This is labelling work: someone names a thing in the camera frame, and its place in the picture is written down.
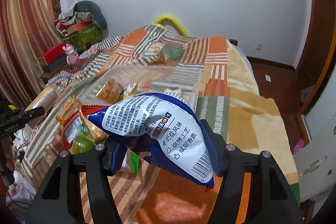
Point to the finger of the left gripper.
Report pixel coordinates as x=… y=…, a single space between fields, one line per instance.
x=32 y=113

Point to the yellow small snack packet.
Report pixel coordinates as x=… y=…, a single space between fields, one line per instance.
x=130 y=90

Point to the striped red curtain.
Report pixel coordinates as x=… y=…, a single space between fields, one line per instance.
x=27 y=31

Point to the red white snack bag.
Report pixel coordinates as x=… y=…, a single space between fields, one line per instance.
x=72 y=128

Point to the green jelly cup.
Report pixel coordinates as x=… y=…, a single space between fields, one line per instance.
x=82 y=144

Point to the pink plush toy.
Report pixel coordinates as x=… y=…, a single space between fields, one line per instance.
x=71 y=55

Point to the purple label cake roll pack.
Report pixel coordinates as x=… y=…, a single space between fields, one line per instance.
x=173 y=91

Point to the peanut brittle bar pack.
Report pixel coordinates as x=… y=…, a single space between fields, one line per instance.
x=98 y=135

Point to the dark blue flat box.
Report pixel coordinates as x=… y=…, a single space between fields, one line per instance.
x=61 y=60

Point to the yellow bed headboard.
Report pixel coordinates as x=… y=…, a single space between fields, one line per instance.
x=174 y=22

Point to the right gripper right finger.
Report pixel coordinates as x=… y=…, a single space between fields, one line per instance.
x=270 y=200

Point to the beige boxed cake pack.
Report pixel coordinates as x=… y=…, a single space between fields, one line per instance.
x=111 y=92

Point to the clear plastic storage box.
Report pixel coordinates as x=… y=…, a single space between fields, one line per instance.
x=150 y=79

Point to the red gift box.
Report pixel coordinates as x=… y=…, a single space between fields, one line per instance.
x=53 y=53

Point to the green cardboard box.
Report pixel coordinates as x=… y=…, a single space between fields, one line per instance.
x=84 y=38

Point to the orange cracker pack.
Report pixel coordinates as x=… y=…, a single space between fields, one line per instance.
x=70 y=106

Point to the clear wrapped barcode snack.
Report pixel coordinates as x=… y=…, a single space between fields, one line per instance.
x=130 y=163

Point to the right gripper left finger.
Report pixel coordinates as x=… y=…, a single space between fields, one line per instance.
x=58 y=199

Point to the wall socket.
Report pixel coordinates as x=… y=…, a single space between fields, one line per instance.
x=258 y=46

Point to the brown wooden door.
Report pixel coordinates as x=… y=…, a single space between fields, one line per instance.
x=315 y=64

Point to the blue white chip bag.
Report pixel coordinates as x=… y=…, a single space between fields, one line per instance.
x=162 y=129

